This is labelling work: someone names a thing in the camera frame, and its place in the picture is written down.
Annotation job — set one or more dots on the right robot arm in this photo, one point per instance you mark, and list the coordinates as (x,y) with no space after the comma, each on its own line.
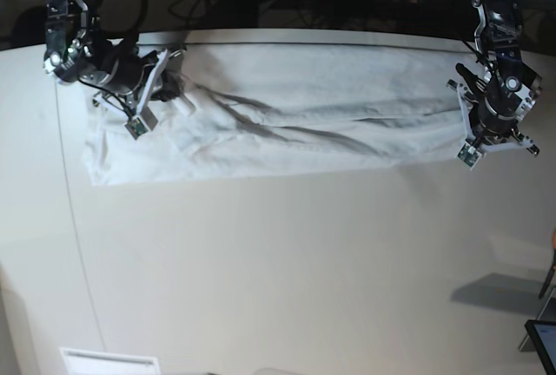
(78,49)

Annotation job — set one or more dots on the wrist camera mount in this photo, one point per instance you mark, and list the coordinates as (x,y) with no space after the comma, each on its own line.
(478,143)
(140,119)

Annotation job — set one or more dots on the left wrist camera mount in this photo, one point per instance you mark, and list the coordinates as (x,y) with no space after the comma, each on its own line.
(478,143)

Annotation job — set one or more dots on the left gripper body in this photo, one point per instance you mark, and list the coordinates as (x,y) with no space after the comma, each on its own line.
(491,128)

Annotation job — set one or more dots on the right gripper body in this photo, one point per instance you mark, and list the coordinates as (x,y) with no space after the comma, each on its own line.
(124,77)

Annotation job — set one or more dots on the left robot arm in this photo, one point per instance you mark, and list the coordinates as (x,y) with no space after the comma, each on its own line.
(508,90)

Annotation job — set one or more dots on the white T-shirt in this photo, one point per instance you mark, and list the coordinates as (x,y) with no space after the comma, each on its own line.
(249,110)

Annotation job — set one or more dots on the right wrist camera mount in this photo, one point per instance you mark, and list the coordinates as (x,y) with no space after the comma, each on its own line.
(140,119)

